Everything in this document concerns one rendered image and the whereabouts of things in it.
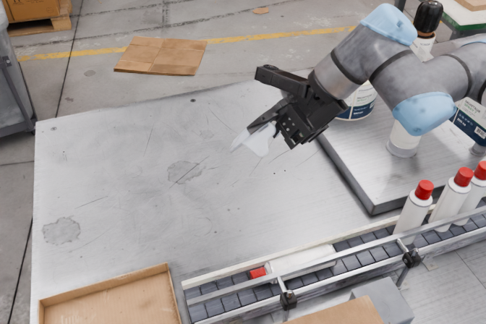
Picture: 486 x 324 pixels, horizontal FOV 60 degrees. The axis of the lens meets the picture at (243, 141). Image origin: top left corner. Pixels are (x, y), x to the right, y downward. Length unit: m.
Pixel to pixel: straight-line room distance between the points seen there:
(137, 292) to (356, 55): 0.75
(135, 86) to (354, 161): 2.15
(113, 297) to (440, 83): 0.85
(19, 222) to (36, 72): 1.43
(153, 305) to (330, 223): 0.51
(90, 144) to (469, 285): 1.17
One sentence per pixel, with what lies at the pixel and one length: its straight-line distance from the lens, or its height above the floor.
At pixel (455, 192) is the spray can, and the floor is 1.04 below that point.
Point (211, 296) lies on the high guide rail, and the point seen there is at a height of 0.96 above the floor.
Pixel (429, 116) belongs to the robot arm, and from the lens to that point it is 0.63.
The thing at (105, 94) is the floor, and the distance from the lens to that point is 3.15.
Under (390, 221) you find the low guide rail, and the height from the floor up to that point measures 0.91.
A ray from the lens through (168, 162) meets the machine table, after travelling 1.35.
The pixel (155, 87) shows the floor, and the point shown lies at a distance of 3.12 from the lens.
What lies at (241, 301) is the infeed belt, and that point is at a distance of 1.01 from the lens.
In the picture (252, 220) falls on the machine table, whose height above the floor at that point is 0.83.
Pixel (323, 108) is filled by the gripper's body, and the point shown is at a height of 1.35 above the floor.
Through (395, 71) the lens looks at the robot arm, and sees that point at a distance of 0.64.
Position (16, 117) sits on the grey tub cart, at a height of 0.22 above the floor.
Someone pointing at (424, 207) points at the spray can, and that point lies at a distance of 1.04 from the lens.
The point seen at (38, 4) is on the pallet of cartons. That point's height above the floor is 0.26.
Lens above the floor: 1.79
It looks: 43 degrees down
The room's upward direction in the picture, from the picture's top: straight up
